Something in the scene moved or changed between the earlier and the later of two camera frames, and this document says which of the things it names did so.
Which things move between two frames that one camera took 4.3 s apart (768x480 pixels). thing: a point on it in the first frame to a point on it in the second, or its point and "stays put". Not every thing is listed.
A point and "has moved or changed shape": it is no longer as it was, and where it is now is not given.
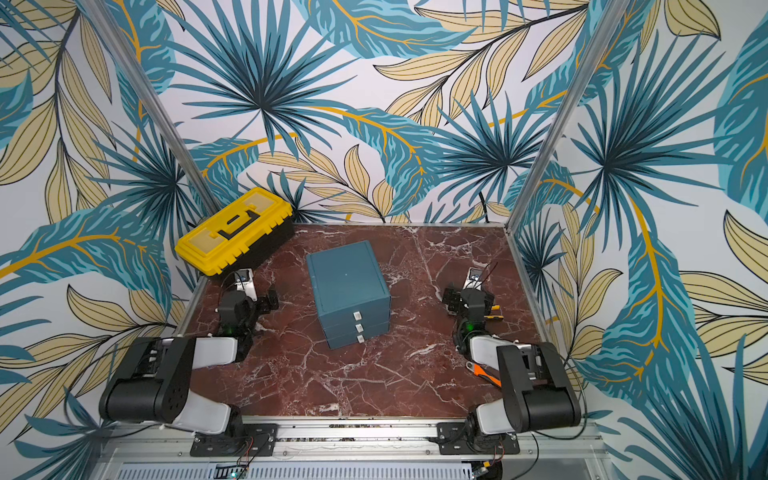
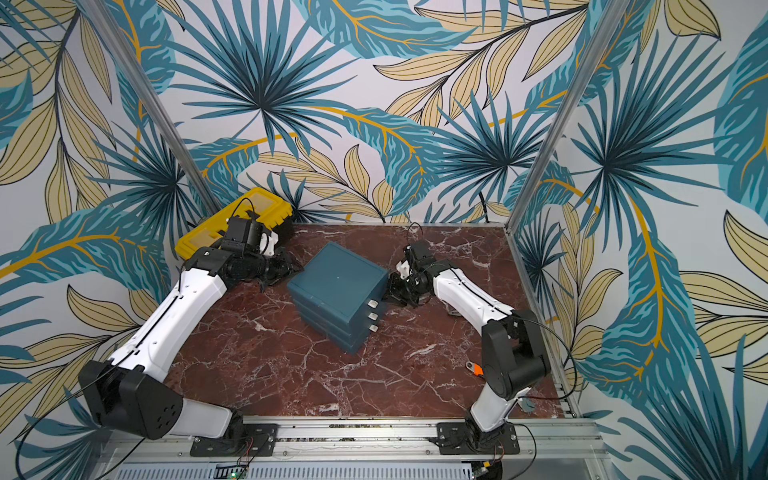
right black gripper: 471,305 to 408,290
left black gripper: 266,307 to 286,267
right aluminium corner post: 606,23 stays put
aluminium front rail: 348,449 stays put
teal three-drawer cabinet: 351,294 has moved or changed shape
